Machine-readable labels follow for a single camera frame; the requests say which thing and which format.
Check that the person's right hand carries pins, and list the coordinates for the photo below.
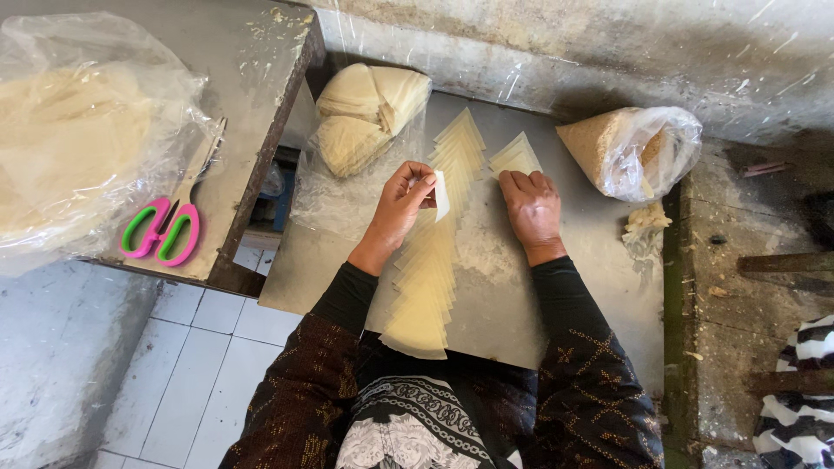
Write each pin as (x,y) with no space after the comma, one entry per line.
(534,215)

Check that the brown wooden plank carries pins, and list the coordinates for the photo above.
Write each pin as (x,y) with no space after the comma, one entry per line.
(788,262)

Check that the grey metal table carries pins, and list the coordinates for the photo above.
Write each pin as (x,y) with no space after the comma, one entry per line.
(260,71)

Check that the pink and green scissors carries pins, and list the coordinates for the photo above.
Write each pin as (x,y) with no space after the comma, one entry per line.
(166,228)

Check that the long row of dough wrappers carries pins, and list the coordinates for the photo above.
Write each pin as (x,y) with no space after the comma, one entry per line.
(427,280)

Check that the clear bag of brown filling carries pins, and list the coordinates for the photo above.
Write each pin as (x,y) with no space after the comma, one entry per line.
(612,153)

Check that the pink stick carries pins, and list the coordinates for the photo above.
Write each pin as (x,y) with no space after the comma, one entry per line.
(763,169)

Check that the clear bag of wrapper bundles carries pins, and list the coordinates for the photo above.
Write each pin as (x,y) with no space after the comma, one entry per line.
(361,124)

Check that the lump of pale dough scraps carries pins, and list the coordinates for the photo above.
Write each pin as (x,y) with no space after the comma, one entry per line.
(645,225)

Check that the blue object under table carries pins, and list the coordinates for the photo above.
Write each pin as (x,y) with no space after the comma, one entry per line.
(280,202)

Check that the small stack of dough wrappers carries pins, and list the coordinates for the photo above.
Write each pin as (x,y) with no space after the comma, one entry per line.
(516,156)

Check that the black and white striped cloth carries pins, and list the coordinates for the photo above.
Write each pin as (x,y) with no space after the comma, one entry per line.
(798,397)

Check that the single pale dough wrapper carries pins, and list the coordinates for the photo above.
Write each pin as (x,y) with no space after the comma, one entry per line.
(442,195)

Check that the person's patterned garment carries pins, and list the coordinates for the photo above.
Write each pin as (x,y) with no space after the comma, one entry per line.
(417,417)

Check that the person's left hand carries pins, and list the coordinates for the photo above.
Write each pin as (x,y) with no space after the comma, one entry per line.
(391,212)

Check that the large clear bag of wrappers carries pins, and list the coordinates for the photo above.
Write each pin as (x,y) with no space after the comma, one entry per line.
(78,137)

